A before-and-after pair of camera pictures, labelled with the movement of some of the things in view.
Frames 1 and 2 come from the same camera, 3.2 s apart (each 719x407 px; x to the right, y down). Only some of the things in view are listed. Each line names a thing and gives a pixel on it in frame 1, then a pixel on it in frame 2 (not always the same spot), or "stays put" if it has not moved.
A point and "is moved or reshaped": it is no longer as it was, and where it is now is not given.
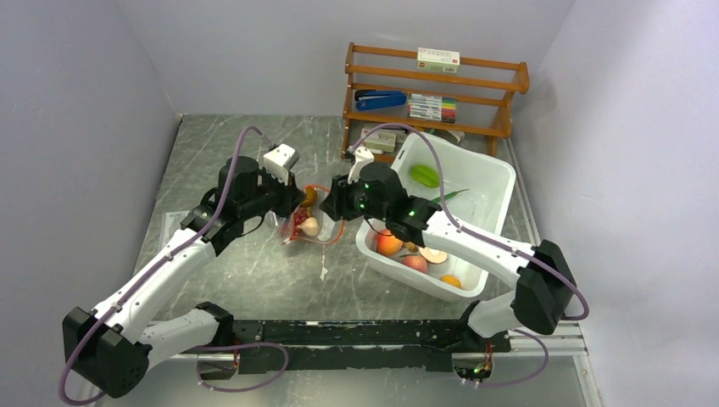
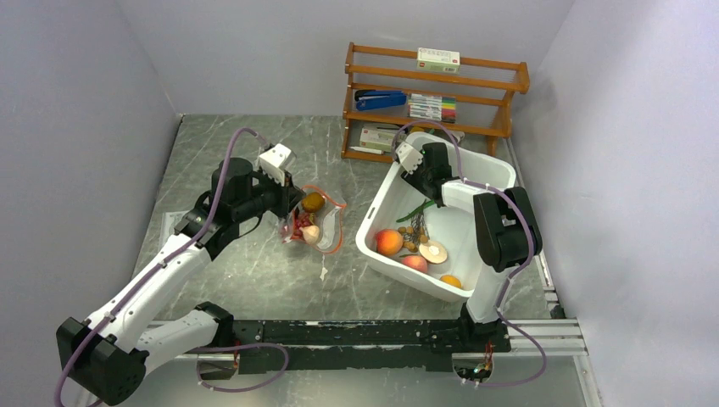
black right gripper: [337, 203] -> [412, 179]
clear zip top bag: [308, 221] stays put
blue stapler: [370, 99] stays put
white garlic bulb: [309, 226] is moved or reshaped
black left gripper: [291, 196] stays put
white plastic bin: [467, 186] stays put
